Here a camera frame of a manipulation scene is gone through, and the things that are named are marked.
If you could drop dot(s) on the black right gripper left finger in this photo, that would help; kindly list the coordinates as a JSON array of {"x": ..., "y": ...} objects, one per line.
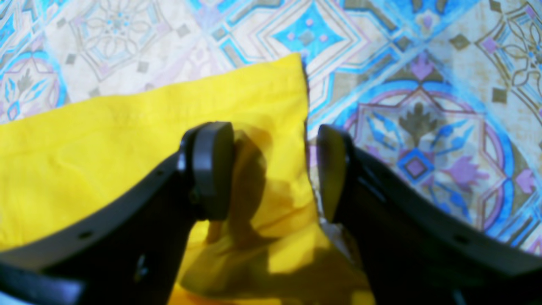
[{"x": 130, "y": 251}]

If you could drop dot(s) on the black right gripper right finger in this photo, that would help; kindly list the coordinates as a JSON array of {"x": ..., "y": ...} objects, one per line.
[{"x": 412, "y": 252}]

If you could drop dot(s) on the yellow T-shirt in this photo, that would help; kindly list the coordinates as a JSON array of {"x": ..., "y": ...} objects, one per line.
[{"x": 60, "y": 166}]

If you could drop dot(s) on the patterned tablecloth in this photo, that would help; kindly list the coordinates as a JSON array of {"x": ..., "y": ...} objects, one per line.
[{"x": 445, "y": 92}]

